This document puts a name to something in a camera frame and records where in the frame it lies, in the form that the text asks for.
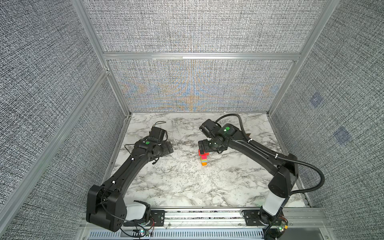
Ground red wood cylinder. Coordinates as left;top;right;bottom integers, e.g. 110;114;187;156
199;151;210;157

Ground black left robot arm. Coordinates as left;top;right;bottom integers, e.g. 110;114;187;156
86;137;174;232

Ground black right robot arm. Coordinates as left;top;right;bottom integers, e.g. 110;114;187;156
199;119;299;226

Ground aluminium horizontal back bar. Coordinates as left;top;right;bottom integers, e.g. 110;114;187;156
103;52;301;61

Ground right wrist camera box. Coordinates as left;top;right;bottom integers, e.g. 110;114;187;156
199;119;222;139

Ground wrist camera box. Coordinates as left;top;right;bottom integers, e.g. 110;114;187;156
149;126;167;142
199;119;222;139

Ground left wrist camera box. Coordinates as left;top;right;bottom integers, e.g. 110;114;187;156
149;126;167;142

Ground black corrugated cable conduit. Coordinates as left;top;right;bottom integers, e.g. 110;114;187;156
215;113;326;197

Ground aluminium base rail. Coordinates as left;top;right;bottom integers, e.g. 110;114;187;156
76;206;335;240

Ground aluminium left wall bar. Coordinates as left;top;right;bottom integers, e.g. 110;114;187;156
1;69;108;235

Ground aluminium corner post left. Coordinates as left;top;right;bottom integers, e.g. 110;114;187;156
71;0;132;116

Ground aluminium corner post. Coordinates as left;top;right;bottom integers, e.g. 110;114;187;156
71;0;132;116
267;0;340;117

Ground aluminium corner post right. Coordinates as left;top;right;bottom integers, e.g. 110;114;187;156
267;0;340;117

